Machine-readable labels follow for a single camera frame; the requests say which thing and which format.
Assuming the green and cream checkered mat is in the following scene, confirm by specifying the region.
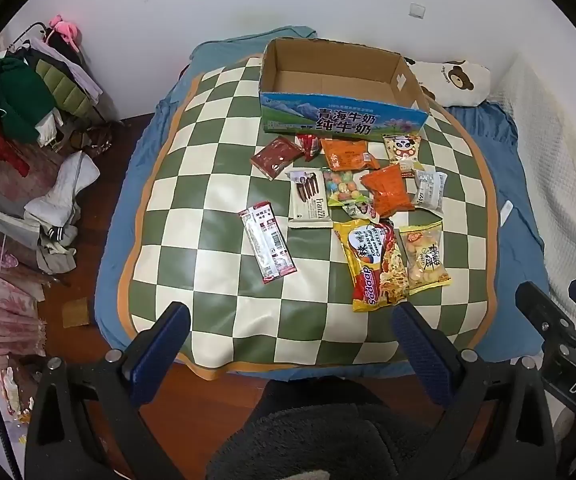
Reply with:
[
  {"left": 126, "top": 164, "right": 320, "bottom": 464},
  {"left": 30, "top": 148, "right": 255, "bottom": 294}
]
[{"left": 118, "top": 55, "right": 499, "bottom": 383}]

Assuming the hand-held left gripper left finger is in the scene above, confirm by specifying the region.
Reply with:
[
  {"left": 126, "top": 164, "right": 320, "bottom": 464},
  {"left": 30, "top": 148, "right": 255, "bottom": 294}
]
[{"left": 25, "top": 301, "right": 193, "bottom": 480}]

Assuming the person's dark fleece clothing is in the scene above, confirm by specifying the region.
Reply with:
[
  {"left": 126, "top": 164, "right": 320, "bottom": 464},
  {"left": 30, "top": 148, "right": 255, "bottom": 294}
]
[{"left": 205, "top": 379, "right": 450, "bottom": 480}]

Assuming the bear print pillow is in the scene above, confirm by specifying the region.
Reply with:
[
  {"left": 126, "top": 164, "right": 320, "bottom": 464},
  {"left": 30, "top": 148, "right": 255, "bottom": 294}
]
[{"left": 408, "top": 58, "right": 492, "bottom": 108}]

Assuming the colourful candy ball bag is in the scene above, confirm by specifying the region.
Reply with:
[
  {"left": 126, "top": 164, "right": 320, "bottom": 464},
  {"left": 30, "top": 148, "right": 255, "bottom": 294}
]
[{"left": 321, "top": 167, "right": 366, "bottom": 207}]

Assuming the brown cardboard scrap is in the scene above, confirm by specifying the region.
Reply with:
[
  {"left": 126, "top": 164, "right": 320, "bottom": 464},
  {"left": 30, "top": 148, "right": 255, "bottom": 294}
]
[{"left": 62, "top": 297, "right": 91, "bottom": 329}]

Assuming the long red white packet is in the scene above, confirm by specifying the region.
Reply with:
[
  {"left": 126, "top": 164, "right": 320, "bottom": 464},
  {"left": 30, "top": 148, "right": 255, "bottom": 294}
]
[{"left": 238, "top": 205, "right": 299, "bottom": 286}]

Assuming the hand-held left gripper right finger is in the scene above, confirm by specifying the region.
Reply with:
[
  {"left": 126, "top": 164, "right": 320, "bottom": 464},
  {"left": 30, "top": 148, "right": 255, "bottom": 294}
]
[{"left": 392, "top": 301, "right": 559, "bottom": 480}]

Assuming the yellow cracker packet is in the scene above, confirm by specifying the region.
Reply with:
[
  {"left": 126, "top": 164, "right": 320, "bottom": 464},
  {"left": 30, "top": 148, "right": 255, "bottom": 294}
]
[{"left": 399, "top": 220, "right": 453, "bottom": 296}]

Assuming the dark green garment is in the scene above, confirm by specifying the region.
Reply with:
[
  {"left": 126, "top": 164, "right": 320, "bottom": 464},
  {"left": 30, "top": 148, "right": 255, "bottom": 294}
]
[{"left": 0, "top": 57, "right": 56, "bottom": 143}]

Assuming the white chocolate wafer packet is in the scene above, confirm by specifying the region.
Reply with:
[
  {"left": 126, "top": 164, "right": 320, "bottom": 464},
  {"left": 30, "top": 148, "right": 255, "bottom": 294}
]
[{"left": 287, "top": 169, "right": 333, "bottom": 229}]

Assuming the blue bed sheet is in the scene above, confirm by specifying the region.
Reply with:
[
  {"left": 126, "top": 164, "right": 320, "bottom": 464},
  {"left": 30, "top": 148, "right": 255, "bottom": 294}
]
[{"left": 92, "top": 25, "right": 551, "bottom": 381}]

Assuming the dark red snack packet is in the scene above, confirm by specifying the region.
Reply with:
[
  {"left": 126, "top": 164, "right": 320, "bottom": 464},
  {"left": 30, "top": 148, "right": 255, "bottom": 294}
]
[{"left": 250, "top": 136, "right": 303, "bottom": 181}]

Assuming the crumpled orange snack packet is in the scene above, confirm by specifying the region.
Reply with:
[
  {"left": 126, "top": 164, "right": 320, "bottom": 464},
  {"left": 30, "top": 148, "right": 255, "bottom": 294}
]
[{"left": 359, "top": 164, "right": 415, "bottom": 218}]

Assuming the small red candy packet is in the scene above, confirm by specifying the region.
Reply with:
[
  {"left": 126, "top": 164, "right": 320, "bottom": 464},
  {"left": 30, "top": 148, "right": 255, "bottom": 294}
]
[{"left": 295, "top": 135, "right": 323, "bottom": 162}]

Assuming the yellow instant noodle packet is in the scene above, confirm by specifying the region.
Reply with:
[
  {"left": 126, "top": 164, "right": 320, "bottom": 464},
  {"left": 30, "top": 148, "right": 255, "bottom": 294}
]
[{"left": 333, "top": 218, "right": 411, "bottom": 313}]

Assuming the yellow panda snack packet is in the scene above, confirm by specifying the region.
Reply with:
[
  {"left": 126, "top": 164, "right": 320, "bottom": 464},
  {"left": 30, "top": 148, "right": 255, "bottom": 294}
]
[{"left": 383, "top": 134, "right": 423, "bottom": 177}]

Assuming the white printed snack packet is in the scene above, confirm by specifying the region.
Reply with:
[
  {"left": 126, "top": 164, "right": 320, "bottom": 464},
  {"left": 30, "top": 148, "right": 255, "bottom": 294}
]
[{"left": 412, "top": 169, "right": 449, "bottom": 211}]

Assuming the white crumpled cloth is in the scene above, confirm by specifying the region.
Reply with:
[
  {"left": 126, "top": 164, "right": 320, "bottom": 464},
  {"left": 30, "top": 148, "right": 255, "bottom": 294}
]
[{"left": 22, "top": 152, "right": 101, "bottom": 226}]

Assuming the olive puffer vest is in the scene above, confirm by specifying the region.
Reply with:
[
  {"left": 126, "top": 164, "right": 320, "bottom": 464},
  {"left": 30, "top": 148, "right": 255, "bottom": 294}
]
[{"left": 35, "top": 57, "right": 96, "bottom": 118}]

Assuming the cardboard box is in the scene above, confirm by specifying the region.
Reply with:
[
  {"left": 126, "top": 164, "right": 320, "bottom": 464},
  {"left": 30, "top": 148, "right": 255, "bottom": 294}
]
[{"left": 258, "top": 37, "right": 429, "bottom": 142}]

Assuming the small green white packet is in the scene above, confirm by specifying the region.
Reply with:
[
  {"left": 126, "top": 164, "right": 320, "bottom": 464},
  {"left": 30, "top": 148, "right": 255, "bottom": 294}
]
[{"left": 343, "top": 200, "right": 381, "bottom": 223}]

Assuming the white textured blanket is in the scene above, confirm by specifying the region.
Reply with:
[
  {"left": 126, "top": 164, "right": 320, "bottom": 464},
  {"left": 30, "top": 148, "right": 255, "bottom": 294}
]
[{"left": 488, "top": 52, "right": 576, "bottom": 311}]

